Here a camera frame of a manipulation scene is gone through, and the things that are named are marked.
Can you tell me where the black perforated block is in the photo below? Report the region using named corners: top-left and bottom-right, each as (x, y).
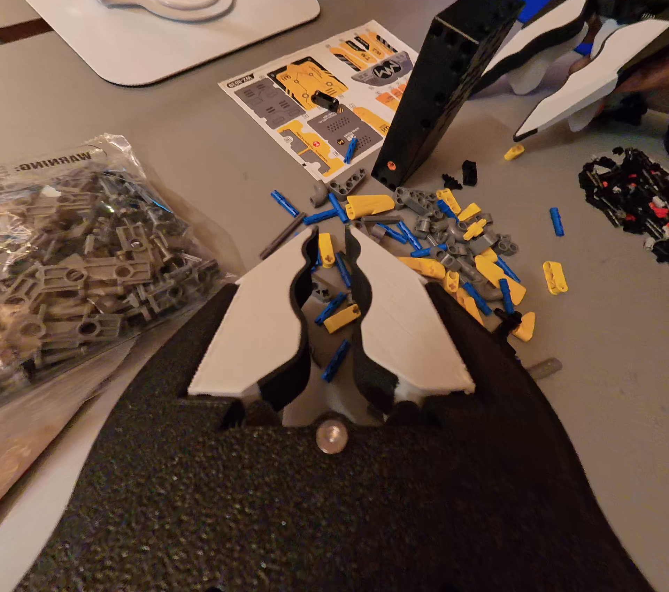
top-left (371, 0), bottom-right (526, 190)

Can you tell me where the yellow grey sticker sheet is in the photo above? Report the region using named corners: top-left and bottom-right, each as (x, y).
top-left (218, 19), bottom-right (419, 184)

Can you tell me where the pile of black red pieces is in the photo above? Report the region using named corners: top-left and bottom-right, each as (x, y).
top-left (577, 147), bottom-right (669, 250)

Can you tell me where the white document stand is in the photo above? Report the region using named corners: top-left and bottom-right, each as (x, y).
top-left (21, 0), bottom-right (321, 85)

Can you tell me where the person's right hand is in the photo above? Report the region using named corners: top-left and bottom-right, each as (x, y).
top-left (622, 53), bottom-right (669, 113)

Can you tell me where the pile of yellow blue pieces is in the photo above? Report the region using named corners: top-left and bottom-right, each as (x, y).
top-left (260, 179), bottom-right (536, 384)

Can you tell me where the clear bag of grey pieces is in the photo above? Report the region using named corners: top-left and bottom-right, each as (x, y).
top-left (0, 132), bottom-right (246, 404)

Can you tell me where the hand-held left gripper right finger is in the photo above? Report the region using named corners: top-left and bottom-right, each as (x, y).
top-left (345, 226), bottom-right (476, 415)

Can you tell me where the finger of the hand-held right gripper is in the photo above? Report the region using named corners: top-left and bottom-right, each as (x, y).
top-left (473, 0), bottom-right (591, 96)
top-left (512, 17), bottom-right (669, 143)

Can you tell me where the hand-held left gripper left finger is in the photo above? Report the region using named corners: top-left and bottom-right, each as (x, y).
top-left (187, 226), bottom-right (321, 412)

